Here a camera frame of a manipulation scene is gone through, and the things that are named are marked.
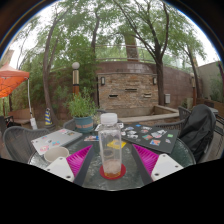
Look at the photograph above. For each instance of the yellow paper card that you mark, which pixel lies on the yellow paper card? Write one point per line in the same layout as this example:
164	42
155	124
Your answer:
123	144

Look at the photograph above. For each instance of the clear plastic bottle white cap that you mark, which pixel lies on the clear plastic bottle white cap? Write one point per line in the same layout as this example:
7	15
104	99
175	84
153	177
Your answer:
110	146

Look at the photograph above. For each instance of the blue and yellow cone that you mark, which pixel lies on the blue and yellow cone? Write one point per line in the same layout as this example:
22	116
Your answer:
48	117

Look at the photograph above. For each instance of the orange canopy tent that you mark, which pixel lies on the orange canopy tent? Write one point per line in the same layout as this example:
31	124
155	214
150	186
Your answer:
11	80

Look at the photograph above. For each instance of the globe-topped lamp post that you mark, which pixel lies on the globe-topped lamp post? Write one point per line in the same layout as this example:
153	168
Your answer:
76	78

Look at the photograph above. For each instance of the flat round red coaster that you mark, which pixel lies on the flat round red coaster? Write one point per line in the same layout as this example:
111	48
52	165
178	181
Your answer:
122	172

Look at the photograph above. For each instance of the grey wall utility box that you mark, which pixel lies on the grey wall utility box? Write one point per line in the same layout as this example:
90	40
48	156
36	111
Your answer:
167	98

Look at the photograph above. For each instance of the black laptop with stickers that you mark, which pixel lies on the black laptop with stickers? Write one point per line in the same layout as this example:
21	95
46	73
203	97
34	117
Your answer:
150	135

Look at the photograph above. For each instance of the small colourful photo card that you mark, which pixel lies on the small colourful photo card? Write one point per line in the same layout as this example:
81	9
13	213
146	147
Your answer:
90	138

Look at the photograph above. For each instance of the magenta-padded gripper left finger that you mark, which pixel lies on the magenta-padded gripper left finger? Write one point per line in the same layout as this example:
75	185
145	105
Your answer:
60	168

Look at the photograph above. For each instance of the silver laptop with stickers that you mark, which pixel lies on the silver laptop with stickers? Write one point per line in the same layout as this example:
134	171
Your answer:
55	139

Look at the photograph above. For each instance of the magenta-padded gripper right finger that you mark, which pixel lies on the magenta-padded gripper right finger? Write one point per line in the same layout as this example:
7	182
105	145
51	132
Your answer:
165	166

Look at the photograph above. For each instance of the green plant in teal pot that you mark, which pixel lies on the green plant in teal pot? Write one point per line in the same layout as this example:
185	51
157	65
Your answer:
82	113

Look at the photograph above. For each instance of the black wall lantern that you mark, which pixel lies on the black wall lantern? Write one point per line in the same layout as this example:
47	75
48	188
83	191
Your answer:
103	81
154	80

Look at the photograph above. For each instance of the wooden bench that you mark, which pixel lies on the wooden bench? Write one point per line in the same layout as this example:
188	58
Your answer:
20	116

